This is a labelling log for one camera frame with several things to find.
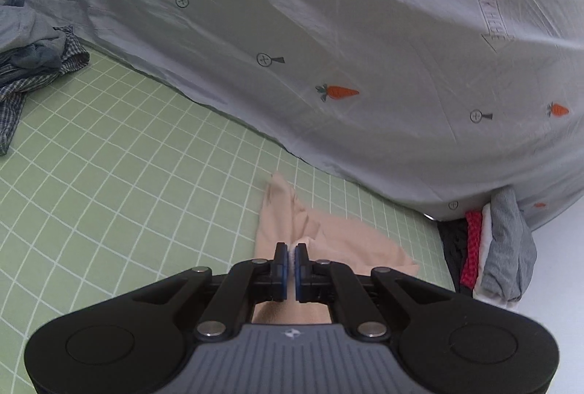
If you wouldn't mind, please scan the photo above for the grey-blue shirt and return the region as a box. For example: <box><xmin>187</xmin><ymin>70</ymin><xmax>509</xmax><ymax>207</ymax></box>
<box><xmin>0</xmin><ymin>4</ymin><xmax>69</xmax><ymax>57</ymax></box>

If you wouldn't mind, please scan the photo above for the grey carrot-print sheet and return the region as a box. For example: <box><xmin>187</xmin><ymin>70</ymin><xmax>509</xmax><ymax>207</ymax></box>
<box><xmin>0</xmin><ymin>0</ymin><xmax>584</xmax><ymax>235</ymax></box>

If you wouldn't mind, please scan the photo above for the white folded garment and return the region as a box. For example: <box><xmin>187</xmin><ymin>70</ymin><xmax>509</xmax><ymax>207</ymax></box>
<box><xmin>474</xmin><ymin>202</ymin><xmax>521</xmax><ymax>313</ymax></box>

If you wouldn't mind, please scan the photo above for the pile of unfolded clothes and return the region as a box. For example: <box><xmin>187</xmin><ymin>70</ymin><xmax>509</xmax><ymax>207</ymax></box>
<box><xmin>0</xmin><ymin>25</ymin><xmax>91</xmax><ymax>156</ymax></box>

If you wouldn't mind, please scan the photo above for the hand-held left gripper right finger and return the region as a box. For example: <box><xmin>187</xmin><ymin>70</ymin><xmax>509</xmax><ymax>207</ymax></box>
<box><xmin>294</xmin><ymin>242</ymin><xmax>491</xmax><ymax>339</ymax></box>

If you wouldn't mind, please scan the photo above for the beige garment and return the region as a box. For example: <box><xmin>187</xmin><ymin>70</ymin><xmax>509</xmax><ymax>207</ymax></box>
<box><xmin>251</xmin><ymin>172</ymin><xmax>419</xmax><ymax>326</ymax></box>

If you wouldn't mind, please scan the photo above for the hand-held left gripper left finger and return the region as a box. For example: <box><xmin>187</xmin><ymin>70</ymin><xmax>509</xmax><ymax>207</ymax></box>
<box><xmin>84</xmin><ymin>241</ymin><xmax>289</xmax><ymax>341</ymax></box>

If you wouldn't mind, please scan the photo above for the red garment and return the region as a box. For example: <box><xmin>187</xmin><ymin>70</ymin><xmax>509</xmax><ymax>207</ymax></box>
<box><xmin>460</xmin><ymin>211</ymin><xmax>483</xmax><ymax>290</ymax></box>

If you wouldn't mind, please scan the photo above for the green checked bed sheet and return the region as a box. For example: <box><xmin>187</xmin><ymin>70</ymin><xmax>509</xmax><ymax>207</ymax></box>
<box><xmin>0</xmin><ymin>40</ymin><xmax>457</xmax><ymax>394</ymax></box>

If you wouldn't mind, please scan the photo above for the grey folded garment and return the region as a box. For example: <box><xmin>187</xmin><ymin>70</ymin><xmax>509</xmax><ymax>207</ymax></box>
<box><xmin>480</xmin><ymin>188</ymin><xmax>538</xmax><ymax>302</ymax></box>

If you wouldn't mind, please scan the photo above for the black garment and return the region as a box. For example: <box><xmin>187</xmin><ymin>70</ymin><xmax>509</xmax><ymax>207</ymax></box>
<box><xmin>437</xmin><ymin>218</ymin><xmax>470</xmax><ymax>290</ymax></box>

